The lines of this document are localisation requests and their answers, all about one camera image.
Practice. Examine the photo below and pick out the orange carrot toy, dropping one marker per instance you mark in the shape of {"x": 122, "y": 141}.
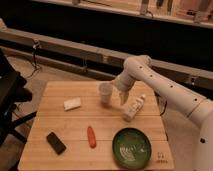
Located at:
{"x": 91, "y": 137}

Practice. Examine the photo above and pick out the green ceramic bowl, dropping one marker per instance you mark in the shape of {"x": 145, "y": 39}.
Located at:
{"x": 131, "y": 149}

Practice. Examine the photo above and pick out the black chair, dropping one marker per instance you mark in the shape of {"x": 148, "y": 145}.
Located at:
{"x": 12, "y": 90}

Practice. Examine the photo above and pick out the white ceramic cup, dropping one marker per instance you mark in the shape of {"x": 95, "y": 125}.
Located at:
{"x": 105, "y": 91}

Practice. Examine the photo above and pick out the black rectangular block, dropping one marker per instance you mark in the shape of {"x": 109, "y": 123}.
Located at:
{"x": 57, "y": 145}

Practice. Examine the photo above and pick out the black tripod stand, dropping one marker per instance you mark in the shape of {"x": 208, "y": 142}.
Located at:
{"x": 33, "y": 62}

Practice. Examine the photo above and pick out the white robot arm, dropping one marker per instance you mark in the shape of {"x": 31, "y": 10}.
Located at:
{"x": 198, "y": 108}

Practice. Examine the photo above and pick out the white sponge block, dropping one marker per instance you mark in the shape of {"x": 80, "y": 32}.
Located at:
{"x": 72, "y": 104}

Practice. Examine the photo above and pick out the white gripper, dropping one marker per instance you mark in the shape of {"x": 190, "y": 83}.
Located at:
{"x": 123, "y": 97}

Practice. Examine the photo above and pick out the white squeeze bottle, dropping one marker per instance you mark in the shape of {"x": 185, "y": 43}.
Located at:
{"x": 134, "y": 108}

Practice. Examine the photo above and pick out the wooden folding table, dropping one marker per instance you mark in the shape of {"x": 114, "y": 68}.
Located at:
{"x": 71, "y": 128}

